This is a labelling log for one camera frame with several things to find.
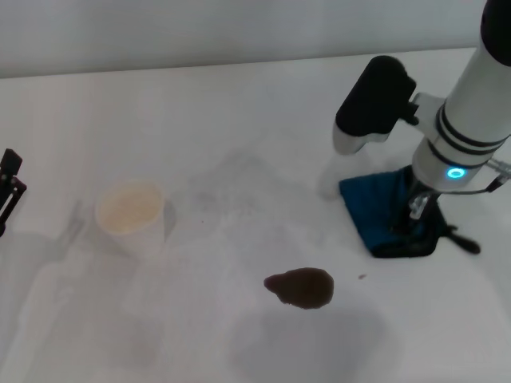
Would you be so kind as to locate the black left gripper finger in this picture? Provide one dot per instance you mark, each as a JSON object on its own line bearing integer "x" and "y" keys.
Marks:
{"x": 10, "y": 191}

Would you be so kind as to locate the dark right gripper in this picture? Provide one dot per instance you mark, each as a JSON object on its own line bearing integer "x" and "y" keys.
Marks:
{"x": 417, "y": 207}

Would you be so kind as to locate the blue rag with black edging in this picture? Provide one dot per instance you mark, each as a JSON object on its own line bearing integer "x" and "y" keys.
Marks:
{"x": 371, "y": 207}

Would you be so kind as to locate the white paper cup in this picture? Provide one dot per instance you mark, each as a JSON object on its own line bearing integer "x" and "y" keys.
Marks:
{"x": 131, "y": 215}

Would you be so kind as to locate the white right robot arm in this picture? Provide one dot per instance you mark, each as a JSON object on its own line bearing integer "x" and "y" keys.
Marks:
{"x": 467, "y": 115}

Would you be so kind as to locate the dark brown liquid stain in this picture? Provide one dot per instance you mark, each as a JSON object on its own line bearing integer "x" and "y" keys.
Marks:
{"x": 303, "y": 288}

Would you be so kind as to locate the black white wrist camera housing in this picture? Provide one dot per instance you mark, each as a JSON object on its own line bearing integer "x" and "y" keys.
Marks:
{"x": 375, "y": 99}

